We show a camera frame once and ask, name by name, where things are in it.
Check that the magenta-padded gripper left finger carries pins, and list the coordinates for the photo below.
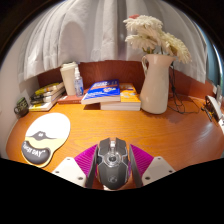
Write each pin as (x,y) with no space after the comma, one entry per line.
(68,170)

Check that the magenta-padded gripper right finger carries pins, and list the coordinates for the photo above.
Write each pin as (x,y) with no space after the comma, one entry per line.
(156,170)

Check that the grey computer mouse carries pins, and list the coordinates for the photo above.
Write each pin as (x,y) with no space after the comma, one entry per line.
(112,166)

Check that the white yellow black mouse pad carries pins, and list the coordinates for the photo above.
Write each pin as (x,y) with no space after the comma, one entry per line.
(46,130)

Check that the red-brown book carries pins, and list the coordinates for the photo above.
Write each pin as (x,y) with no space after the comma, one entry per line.
(68,99)

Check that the stack of yellow-covered books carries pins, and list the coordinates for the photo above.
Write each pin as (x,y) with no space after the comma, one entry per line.
(46,96)

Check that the yellow orange book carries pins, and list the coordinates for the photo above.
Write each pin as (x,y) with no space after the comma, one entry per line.
(128,98)

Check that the dark green mug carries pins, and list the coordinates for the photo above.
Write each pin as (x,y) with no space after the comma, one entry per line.
(21,107)

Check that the white jug vase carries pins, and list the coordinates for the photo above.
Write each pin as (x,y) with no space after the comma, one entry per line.
(156,90)

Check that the clear sanitizer bottle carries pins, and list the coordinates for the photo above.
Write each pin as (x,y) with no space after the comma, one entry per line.
(79,86)

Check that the blue book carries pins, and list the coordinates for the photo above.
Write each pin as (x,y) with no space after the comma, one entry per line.
(101,90)

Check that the white tumbler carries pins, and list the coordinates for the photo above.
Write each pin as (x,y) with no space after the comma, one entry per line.
(68,80)

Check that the dark teal curtain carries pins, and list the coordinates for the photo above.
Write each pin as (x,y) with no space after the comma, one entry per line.
(213,66)

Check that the white flower bouquet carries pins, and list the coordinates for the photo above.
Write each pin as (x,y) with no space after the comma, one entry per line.
(150,36)

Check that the white curtain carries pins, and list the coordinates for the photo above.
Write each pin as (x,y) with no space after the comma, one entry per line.
(93,33)

